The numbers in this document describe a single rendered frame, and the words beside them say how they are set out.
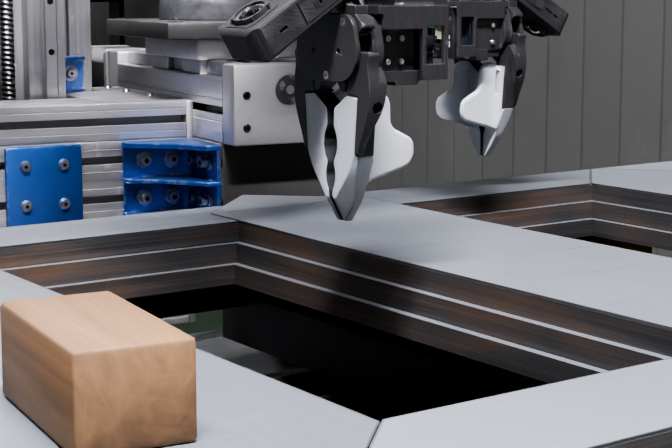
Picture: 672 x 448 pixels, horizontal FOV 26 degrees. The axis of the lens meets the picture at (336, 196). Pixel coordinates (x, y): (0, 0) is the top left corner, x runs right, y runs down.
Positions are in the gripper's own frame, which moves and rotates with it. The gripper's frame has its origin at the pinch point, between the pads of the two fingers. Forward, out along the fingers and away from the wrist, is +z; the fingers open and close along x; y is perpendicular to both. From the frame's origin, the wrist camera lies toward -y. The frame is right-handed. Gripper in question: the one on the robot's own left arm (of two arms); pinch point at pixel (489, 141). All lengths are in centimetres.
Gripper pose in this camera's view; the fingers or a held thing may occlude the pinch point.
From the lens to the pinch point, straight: 144.3
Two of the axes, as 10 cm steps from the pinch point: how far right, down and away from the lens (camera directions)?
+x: 5.8, 1.2, -8.1
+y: -8.1, 0.8, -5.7
